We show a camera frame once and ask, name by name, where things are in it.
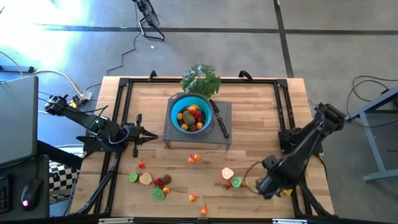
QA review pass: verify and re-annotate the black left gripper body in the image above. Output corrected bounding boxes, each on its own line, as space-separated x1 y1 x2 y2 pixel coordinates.
126 113 147 158

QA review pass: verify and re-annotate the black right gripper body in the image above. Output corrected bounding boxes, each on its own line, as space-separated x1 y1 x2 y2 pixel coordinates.
255 154 285 200

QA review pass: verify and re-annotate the blue collapsible colander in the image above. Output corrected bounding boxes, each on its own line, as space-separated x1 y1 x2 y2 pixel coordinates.
169 91 216 135

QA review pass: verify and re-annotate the red toy apple half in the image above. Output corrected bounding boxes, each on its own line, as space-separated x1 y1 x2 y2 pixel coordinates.
221 167 235 180
138 172 153 187

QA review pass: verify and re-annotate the brown whole toy kiwi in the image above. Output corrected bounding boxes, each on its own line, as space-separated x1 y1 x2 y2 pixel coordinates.
182 110 197 126

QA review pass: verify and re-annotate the grey perforated metal shelf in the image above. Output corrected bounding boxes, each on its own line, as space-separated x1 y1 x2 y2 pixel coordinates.
162 98 233 151

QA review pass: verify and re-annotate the silver aluminium extrusion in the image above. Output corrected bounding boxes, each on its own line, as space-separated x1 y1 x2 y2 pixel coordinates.
98 217 135 224
272 218 308 224

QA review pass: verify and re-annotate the black kitchen knife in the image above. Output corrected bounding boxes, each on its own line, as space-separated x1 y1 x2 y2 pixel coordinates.
209 99 231 140

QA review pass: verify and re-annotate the green plant in white pot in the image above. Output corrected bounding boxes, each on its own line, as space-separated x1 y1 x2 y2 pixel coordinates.
180 63 222 100

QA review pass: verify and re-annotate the black white checkered board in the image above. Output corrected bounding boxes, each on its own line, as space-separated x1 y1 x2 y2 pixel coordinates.
49 161 81 200

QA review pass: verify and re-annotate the grey metal stand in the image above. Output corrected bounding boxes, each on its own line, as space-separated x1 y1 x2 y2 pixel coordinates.
345 86 398 183

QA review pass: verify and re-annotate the black floor fan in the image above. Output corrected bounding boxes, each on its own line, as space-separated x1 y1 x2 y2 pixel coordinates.
132 0 166 42

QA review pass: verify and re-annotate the black computer mouse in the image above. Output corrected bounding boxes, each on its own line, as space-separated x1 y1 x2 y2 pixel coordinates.
20 178 43 212

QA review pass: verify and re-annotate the dark desk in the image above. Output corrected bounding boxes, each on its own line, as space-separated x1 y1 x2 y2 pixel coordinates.
0 154 50 220

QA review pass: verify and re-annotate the black keyboard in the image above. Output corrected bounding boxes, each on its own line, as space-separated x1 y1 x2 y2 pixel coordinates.
0 174 14 215

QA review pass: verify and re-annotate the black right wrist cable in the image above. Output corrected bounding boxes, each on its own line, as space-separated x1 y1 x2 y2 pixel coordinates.
243 160 264 195

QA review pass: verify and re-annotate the black fan cable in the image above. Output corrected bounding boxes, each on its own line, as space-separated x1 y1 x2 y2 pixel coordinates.
105 2 141 77

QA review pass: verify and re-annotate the yellow floor cable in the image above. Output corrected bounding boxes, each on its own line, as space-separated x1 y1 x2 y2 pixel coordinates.
0 50 85 114

